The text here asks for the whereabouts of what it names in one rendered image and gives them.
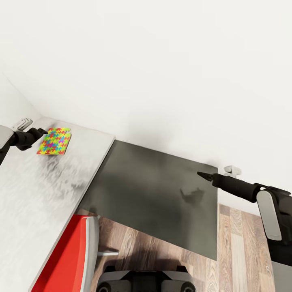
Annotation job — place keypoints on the jigsaw puzzle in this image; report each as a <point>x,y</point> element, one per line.
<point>55,142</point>

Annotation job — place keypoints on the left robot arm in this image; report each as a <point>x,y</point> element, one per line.
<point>15,136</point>

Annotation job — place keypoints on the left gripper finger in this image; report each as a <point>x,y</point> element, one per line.
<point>42,131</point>

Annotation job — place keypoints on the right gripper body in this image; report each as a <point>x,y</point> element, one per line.
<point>227,183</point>

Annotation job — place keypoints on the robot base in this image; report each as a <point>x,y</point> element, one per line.
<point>146,281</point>

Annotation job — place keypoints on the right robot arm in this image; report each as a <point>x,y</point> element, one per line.
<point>275,207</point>

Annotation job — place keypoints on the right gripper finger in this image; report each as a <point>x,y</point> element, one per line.
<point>206,176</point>

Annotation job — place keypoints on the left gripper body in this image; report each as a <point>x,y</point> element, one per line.
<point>31,136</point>

